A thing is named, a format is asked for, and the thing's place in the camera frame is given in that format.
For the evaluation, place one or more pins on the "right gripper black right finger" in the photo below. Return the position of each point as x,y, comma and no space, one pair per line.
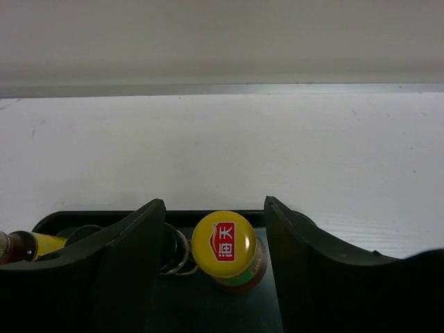
325,284

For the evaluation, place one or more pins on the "small dark spice jar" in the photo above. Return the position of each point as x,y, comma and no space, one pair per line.
176,257

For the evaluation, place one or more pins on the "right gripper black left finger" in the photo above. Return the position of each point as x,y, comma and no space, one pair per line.
102,283

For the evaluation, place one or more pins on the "tall green sauce bottle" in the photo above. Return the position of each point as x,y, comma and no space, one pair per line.
226,247

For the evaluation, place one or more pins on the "small yellow-label bottle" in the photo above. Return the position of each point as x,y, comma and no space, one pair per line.
28,246

